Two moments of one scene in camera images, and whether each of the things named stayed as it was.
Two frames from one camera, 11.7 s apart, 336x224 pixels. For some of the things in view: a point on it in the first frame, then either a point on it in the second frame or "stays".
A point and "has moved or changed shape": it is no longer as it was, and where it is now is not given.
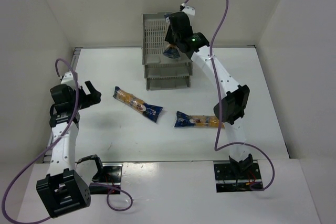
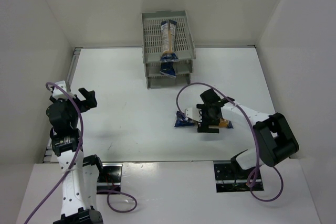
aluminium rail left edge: x=46 y=158 stays
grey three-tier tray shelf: x=161 y=72 stays
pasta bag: x=150 y=112 -> x=167 y=66
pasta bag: x=171 y=51 has moved or changed shape
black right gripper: x=171 y=39 -> x=208 y=127
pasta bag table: x=183 y=120 stays
